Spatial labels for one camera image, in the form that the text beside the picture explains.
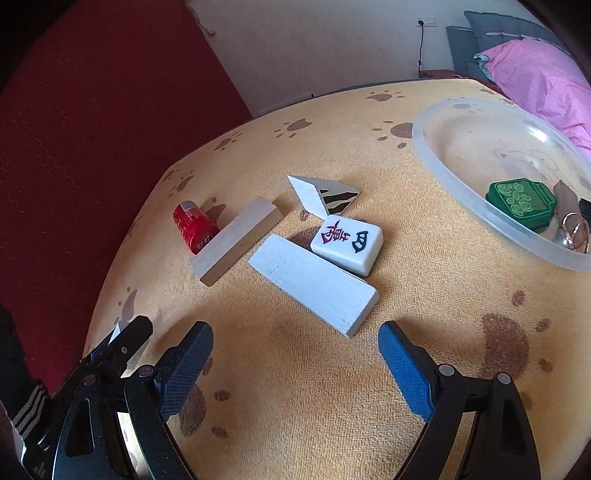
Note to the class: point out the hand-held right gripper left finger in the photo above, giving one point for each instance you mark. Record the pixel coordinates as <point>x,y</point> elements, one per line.
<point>184,369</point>

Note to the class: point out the grey headboard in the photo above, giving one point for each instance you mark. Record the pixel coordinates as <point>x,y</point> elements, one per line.
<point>461,41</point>

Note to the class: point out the dark wooden wedge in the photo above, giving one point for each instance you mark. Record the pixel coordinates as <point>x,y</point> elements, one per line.
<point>565,194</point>

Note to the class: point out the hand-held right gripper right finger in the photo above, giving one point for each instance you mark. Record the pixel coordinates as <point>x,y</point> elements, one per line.
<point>406,374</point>

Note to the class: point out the white mahjong tile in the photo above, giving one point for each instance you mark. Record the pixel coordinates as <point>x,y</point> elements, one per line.
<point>351,249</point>

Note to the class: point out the white striped tile shard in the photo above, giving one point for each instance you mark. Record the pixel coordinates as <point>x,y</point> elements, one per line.
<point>307,191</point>

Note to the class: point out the pink blanket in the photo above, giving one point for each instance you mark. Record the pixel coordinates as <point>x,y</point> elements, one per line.
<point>540,83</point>

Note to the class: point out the red cylindrical tin can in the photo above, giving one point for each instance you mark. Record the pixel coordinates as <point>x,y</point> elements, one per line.
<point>191,226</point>

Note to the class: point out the green jar-shaped tin box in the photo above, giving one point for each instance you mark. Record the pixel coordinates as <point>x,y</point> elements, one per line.
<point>521,201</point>

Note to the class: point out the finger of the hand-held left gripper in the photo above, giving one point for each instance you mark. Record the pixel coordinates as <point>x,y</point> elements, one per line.
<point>131,339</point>

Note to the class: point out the yellow paw-print blanket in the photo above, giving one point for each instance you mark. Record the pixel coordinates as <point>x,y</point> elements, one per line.
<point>300,406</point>

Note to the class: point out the light wooden block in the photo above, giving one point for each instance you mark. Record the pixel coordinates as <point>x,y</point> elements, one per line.
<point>235,244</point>

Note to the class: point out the red curtain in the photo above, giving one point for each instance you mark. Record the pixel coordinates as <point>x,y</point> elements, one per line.
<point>92,138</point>

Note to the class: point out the dark red cloth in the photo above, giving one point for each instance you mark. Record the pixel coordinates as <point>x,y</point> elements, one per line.
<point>443,74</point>

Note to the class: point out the white wall outlet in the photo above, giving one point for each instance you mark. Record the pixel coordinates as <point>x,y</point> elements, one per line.
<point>427,21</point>

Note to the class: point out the white rectangular block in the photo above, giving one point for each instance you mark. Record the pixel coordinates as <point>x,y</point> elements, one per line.
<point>314,286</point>

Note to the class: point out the white charger plug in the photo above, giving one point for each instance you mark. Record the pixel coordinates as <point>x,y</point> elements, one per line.
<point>117,333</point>

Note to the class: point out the clear plastic bowl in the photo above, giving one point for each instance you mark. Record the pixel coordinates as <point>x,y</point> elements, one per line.
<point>429,152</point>

